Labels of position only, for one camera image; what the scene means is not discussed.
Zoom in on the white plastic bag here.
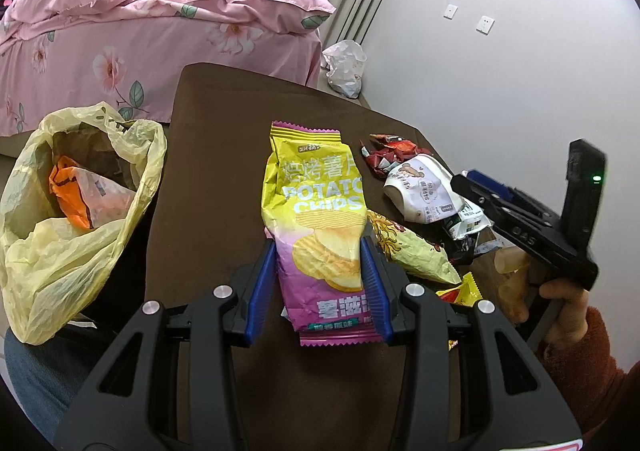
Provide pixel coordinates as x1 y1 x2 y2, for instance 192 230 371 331
321 40 367 99

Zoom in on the yellow plastic bag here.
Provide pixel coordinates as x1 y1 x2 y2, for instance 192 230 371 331
0 101 168 346

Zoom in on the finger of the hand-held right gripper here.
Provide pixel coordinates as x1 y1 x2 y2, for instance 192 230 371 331
450 174 507 228
462 170 532 206

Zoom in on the pink floral bedding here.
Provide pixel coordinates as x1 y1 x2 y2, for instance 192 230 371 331
0 0 337 136

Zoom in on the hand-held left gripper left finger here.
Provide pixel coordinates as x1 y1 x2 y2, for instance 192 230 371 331
52 238 278 451

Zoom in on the person's right forearm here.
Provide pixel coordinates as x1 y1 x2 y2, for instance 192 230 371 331
537 306 640 437

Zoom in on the person's leg in jeans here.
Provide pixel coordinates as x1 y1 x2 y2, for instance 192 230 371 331
5 321 108 447

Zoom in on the orange snack packet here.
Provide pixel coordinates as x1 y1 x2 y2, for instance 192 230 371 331
49 156 136 229

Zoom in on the pale green snack packet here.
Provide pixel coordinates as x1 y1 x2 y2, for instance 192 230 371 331
367 210 463 286

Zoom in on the yellow purple potato chips bag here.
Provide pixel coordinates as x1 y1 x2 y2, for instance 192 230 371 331
262 121 383 347

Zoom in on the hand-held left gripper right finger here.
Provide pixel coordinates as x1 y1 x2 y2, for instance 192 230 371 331
359 236 583 451

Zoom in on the person's right hand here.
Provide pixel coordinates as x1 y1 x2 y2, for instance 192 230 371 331
497 248 591 349

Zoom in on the dark grey snack wrapper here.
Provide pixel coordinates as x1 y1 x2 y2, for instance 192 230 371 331
440 221 506 263

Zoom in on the yellow red snack wrapper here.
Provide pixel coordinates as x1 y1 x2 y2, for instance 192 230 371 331
435 272 483 307

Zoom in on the white green snack packet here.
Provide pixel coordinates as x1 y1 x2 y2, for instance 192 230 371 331
442 198 493 239

